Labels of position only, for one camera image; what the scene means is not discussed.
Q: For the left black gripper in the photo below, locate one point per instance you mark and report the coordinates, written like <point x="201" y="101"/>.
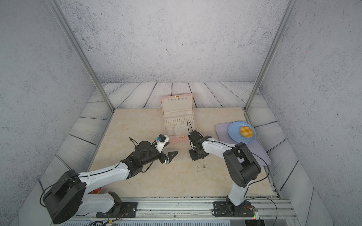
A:
<point x="163" y="159"/>

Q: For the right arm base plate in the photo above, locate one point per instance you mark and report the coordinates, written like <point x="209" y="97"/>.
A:
<point x="223" y="209"/>

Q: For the red yellow snack packet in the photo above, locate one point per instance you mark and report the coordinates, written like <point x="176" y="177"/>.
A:
<point x="96" y="191"/>

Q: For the aluminium frame post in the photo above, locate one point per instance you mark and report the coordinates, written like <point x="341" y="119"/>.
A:
<point x="62" y="21"/>
<point x="272" y="50"/>

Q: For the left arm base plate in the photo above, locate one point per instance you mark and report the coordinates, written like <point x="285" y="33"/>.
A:
<point x="124" y="210"/>

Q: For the yellow pastry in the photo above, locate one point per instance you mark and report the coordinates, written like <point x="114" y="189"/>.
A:
<point x="246" y="131"/>

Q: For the purple placemat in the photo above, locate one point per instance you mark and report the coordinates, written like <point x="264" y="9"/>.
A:
<point x="255" y="147"/>

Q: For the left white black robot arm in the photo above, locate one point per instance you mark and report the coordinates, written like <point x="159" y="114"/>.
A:
<point x="72" y="194"/>

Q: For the left aluminium frame post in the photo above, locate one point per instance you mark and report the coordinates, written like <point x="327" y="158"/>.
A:
<point x="62" y="21"/>

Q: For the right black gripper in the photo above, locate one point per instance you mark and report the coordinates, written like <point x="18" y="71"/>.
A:
<point x="193" y="157"/>

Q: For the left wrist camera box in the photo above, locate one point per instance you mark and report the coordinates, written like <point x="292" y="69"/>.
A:
<point x="161" y="142"/>

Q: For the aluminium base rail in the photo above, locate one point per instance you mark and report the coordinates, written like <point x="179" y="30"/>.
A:
<point x="193" y="212"/>

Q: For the pink jewelry box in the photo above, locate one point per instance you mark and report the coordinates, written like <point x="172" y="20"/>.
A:
<point x="178" y="114"/>

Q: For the blue plate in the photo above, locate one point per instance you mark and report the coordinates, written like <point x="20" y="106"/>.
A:
<point x="234" y="132"/>

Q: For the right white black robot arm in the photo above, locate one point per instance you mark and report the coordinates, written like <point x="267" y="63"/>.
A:
<point x="242" y="166"/>

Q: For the right aluminium frame post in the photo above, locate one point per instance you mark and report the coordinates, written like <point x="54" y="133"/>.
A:
<point x="272" y="50"/>

